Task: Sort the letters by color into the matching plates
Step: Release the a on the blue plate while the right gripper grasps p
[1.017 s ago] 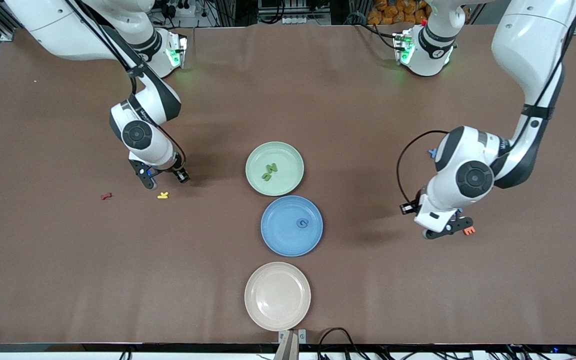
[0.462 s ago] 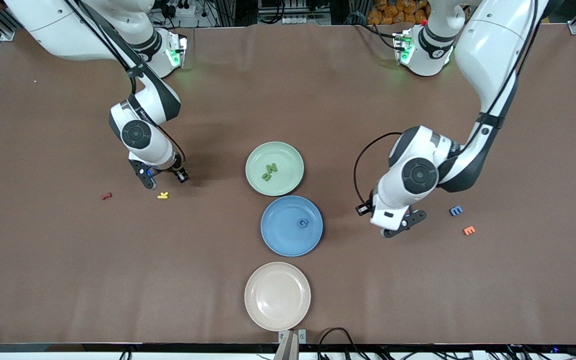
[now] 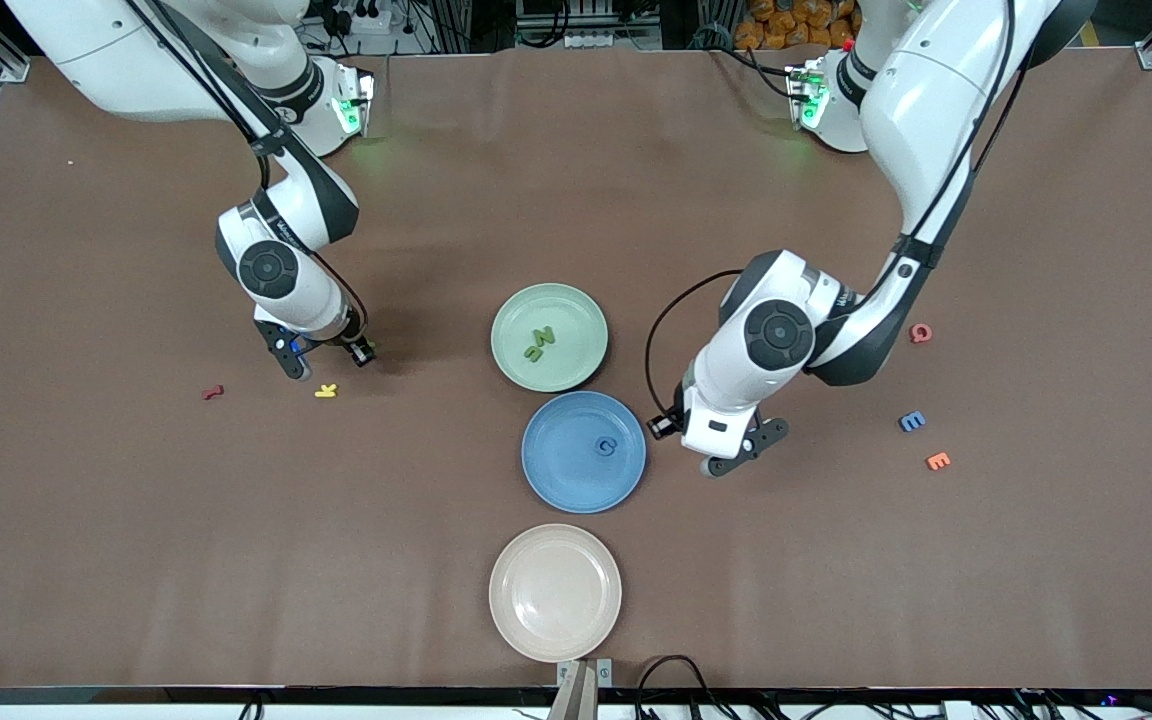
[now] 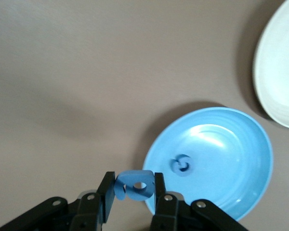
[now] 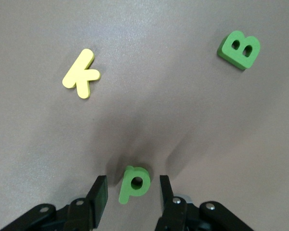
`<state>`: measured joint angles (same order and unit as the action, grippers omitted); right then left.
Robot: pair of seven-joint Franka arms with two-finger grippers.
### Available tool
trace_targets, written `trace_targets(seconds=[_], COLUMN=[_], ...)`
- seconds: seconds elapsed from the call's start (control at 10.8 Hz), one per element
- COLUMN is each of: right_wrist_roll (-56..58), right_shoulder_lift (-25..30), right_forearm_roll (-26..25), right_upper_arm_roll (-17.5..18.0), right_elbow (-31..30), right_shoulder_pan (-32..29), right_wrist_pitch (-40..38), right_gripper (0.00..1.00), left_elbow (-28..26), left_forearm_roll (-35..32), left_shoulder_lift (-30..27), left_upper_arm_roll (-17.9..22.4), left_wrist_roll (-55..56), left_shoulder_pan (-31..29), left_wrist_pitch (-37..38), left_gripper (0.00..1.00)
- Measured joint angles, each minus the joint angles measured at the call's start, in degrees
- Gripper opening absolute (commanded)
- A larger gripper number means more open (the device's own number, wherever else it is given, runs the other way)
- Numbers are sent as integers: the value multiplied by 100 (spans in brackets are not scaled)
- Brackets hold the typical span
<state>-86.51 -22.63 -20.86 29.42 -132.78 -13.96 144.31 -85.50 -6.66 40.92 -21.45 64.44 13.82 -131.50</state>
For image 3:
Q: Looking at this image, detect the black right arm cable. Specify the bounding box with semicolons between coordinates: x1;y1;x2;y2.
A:
126;0;369;341

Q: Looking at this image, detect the black looped floor cable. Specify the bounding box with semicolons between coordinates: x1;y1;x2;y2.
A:
634;655;737;720

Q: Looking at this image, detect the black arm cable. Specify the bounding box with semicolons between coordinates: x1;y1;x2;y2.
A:
645;0;1027;421
126;0;369;341

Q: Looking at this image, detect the light green plate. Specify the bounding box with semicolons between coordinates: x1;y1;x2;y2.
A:
491;283;609;393

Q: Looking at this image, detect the blue plate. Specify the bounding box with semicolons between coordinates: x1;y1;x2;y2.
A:
521;390;648;515

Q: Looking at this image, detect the power strip with plugs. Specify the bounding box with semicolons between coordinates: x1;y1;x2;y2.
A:
321;0;392;36

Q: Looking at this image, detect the beige plate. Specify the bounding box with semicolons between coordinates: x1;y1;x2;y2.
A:
488;523;623;663

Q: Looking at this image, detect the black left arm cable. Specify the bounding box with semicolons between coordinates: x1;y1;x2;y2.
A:
645;0;1027;421

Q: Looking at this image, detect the pile of orange items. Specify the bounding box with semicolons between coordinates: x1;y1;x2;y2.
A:
736;0;862;49

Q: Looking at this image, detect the metal table edge bracket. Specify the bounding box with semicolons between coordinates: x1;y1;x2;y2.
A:
557;659;614;689

